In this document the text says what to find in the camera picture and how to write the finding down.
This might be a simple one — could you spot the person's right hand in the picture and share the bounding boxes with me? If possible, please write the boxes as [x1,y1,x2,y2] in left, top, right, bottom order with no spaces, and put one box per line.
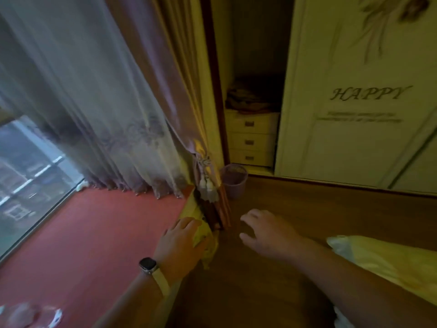
[239,209,303,263]

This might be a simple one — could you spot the person's left hand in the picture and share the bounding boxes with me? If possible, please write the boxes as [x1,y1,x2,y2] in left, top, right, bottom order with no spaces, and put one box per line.
[153,216,211,284]

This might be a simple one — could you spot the red window seat mat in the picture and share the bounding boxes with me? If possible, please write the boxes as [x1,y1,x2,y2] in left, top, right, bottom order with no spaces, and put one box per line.
[0,186,195,328]

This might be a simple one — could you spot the person's right forearm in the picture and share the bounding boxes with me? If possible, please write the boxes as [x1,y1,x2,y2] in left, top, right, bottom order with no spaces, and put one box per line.
[286,235,437,328]

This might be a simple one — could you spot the yellow cartoon print bag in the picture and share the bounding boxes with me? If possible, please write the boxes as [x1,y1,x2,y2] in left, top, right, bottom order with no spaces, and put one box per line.
[177,191,219,270]

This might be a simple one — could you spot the smartwatch with white band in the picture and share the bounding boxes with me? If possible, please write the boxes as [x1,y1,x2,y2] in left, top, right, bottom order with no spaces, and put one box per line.
[138,257,171,297]

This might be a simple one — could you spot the purple waste bin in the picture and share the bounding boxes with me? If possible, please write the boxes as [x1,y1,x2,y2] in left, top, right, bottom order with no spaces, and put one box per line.
[219,163,249,201]

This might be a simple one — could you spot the curtain tieback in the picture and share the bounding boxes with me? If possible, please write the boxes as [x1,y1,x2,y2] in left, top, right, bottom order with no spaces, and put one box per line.
[193,150,221,204]

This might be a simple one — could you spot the pale yellow drawer unit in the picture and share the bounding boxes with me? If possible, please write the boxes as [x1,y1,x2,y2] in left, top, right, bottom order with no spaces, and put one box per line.
[224,109,280,168]

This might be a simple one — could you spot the bed with pale yellow bedspread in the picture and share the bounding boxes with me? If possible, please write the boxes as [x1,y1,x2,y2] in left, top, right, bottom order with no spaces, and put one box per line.
[326,235,437,328]

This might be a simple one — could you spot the white floral sliding wardrobe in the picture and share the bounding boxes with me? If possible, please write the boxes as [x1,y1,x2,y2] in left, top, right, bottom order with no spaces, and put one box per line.
[208,0,437,197]

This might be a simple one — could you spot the brown folded clothes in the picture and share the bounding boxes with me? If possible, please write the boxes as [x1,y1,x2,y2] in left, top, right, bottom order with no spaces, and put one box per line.
[225,77,284,115]

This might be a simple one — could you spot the large bay window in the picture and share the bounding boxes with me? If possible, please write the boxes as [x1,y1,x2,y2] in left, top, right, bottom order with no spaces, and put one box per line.
[0,114,86,263]

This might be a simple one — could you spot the sheer purple curtain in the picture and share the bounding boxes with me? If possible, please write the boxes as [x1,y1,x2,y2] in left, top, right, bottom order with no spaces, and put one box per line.
[0,0,195,200]

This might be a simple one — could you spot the brown striped curtain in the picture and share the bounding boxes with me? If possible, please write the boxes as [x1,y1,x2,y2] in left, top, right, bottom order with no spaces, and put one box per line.
[106,0,233,231]

